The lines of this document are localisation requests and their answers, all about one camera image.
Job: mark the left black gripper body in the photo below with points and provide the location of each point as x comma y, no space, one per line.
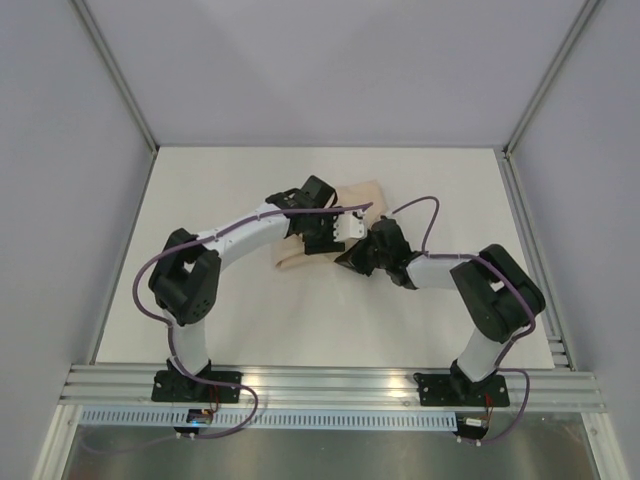
319,237

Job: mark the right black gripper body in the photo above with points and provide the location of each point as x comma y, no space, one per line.
364,255

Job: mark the beige cloth drape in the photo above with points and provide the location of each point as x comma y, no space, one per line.
289,252

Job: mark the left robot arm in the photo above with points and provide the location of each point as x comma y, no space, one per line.
185,275

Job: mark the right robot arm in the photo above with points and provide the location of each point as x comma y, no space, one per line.
501,299

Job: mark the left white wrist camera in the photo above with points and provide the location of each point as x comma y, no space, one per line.
349,226

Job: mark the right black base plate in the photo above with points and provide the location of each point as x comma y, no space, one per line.
440,390

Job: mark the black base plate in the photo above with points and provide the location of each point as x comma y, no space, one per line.
171,386
440,390

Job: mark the aluminium front rail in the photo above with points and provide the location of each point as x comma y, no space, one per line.
557,390

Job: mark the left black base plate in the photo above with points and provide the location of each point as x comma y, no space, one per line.
171,386

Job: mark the white slotted cable duct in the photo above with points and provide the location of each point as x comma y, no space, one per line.
271,419

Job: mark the left aluminium frame post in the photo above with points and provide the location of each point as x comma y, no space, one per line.
100,44

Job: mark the aluminium frame post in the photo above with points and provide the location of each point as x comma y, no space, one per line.
100,44
577,29

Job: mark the right aluminium frame post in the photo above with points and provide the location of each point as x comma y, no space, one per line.
577,29

